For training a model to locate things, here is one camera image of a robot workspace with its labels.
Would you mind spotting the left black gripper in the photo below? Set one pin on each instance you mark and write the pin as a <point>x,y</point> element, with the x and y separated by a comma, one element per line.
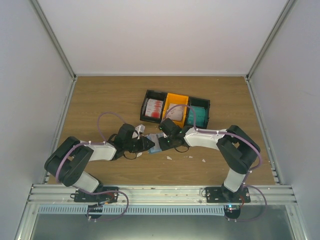
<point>143,144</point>

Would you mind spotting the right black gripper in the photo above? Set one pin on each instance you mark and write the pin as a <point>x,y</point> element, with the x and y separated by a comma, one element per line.
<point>164,146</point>

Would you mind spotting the blue card holder wallet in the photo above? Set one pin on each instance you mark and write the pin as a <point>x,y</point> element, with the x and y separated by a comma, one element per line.
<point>154,137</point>

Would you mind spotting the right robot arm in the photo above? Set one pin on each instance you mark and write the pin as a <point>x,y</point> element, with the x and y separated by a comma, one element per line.
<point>240,152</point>

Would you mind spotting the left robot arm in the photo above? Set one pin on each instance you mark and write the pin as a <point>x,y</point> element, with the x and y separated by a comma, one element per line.
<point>67,164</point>

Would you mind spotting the white red cards pile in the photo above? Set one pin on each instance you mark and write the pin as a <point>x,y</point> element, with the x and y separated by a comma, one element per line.
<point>175,113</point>

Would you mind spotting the red white cards stack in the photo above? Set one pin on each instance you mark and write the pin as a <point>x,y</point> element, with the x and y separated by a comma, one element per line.
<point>153,108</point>

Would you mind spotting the teal cards stack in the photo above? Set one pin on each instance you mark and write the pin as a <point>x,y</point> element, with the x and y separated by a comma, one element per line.
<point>200,116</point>

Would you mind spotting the yellow bin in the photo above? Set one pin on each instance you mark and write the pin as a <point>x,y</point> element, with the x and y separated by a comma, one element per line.
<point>179,100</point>

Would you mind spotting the right black bin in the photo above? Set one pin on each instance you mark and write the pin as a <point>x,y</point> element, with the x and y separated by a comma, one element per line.
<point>194,101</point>

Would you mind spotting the black bin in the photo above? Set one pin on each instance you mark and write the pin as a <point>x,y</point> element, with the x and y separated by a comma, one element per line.
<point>194,101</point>
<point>152,94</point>

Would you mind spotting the left black bin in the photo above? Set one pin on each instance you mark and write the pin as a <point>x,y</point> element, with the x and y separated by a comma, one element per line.
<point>152,94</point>

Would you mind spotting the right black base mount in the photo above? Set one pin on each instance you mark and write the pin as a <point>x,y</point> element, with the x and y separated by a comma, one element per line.
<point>219,194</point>

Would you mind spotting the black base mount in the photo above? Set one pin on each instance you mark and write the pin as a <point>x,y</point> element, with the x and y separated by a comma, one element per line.
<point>219,194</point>
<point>110,197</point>

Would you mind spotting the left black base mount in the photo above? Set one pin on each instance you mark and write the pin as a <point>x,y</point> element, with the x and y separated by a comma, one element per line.
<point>110,197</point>

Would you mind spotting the aluminium front rail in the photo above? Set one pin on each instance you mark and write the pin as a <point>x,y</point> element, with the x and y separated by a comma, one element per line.
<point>163,195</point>

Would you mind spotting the grey slotted cable duct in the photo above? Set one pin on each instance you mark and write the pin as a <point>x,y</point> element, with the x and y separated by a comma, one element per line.
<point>135,210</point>

